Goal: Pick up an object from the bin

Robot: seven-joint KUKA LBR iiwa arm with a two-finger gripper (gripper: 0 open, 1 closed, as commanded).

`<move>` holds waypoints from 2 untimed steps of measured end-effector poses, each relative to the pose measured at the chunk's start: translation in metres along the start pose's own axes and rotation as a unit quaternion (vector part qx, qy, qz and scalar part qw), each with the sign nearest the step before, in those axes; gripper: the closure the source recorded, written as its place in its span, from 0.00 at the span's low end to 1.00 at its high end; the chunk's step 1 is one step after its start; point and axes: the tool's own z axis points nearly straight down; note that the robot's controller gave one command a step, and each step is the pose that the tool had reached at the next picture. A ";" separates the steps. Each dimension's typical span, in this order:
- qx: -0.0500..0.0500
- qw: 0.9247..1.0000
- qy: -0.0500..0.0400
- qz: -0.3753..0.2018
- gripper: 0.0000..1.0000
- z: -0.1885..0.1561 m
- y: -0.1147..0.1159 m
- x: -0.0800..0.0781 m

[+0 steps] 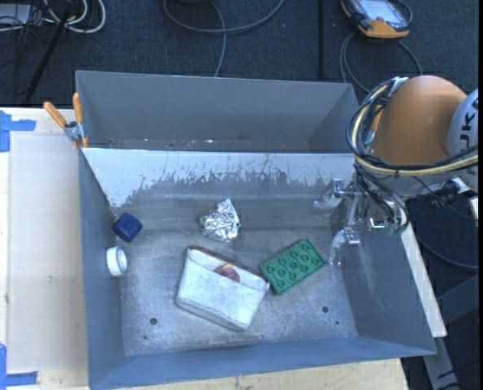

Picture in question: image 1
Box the red and yellow round toy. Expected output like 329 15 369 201
213 262 241 283

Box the dark blue cube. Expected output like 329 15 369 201
111 212 144 244

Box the green studded flat block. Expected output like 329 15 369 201
259 238 326 295

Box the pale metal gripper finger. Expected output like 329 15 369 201
313 177 346 215
328 226 361 266

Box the pale wood flat board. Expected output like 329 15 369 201
6 130 89 375

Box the grey metal bin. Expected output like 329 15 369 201
74 69 448 390

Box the crumpled silver foil ball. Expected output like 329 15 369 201
199 198 242 243

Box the white tape ring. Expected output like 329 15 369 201
105 245 129 278

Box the white cloth pouch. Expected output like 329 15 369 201
175 246 270 332

